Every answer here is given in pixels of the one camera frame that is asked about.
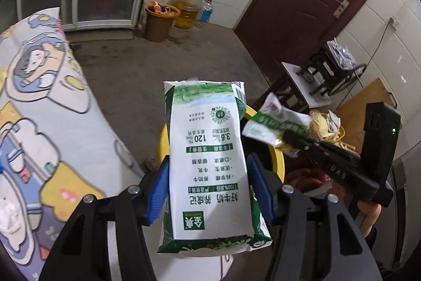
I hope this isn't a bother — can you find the wicker basket with husks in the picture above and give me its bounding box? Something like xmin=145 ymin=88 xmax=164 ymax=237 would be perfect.
xmin=308 ymin=109 xmax=347 ymax=141

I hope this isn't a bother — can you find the green white packet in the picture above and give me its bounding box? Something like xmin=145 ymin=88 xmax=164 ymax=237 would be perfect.
xmin=241 ymin=112 xmax=313 ymax=158

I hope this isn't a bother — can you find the grey plastic bag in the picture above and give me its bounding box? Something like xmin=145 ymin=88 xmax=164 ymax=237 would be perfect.
xmin=325 ymin=40 xmax=358 ymax=71

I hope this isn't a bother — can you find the yellow-rimmed trash bin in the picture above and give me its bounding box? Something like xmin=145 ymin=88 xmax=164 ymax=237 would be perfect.
xmin=159 ymin=103 xmax=285 ymax=191

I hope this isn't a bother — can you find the white machine stand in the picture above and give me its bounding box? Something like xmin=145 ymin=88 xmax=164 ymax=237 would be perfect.
xmin=281 ymin=61 xmax=332 ymax=108

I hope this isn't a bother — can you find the reddish sweet potato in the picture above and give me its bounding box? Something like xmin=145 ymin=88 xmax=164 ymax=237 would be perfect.
xmin=285 ymin=167 xmax=331 ymax=193

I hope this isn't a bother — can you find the cartoon printed tablecloth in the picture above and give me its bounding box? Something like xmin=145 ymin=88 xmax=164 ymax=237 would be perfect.
xmin=0 ymin=7 xmax=145 ymax=268

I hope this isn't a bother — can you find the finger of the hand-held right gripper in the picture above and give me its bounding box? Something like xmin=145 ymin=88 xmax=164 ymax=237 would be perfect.
xmin=282 ymin=130 xmax=325 ymax=154

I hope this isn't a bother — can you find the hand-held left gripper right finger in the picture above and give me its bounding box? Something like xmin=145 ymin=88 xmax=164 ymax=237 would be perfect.
xmin=247 ymin=152 xmax=384 ymax=281

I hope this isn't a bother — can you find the pile of orange snack wrappers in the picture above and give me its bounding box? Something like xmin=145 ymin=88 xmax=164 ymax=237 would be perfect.
xmin=148 ymin=1 xmax=178 ymax=17

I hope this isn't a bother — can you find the brown wooden door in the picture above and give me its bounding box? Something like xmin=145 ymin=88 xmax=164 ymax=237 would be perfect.
xmin=234 ymin=0 xmax=393 ymax=98

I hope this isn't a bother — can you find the person's right hand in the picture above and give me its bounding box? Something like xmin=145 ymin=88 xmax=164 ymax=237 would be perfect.
xmin=357 ymin=200 xmax=383 ymax=230

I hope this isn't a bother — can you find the brown plastic waste bin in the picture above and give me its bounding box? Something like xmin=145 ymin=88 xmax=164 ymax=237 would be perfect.
xmin=145 ymin=2 xmax=180 ymax=43

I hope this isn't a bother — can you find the white wrapper red label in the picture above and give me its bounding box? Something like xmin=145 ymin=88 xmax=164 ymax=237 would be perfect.
xmin=259 ymin=93 xmax=290 ymax=124

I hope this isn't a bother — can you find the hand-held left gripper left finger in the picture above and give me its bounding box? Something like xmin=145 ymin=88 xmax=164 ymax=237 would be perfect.
xmin=39 ymin=162 xmax=172 ymax=281

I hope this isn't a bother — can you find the black iron machine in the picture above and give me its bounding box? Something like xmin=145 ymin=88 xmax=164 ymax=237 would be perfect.
xmin=298 ymin=47 xmax=367 ymax=97

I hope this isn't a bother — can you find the large yellow oil jug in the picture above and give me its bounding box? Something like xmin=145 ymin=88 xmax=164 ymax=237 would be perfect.
xmin=172 ymin=0 xmax=203 ymax=29

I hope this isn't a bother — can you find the metal door handle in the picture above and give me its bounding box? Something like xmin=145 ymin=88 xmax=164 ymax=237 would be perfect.
xmin=330 ymin=0 xmax=350 ymax=18

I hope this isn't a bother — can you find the black power cable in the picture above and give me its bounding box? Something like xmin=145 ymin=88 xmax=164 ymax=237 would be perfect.
xmin=362 ymin=22 xmax=393 ymax=71

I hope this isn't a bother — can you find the blue liquid plastic bottle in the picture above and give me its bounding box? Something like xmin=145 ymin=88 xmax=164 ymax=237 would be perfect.
xmin=199 ymin=0 xmax=214 ymax=24

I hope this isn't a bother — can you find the green white milk carton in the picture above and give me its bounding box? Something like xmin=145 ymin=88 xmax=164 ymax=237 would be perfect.
xmin=158 ymin=80 xmax=273 ymax=257

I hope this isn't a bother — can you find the wooden board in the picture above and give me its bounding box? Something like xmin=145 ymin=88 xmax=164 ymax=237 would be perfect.
xmin=334 ymin=77 xmax=400 ymax=155

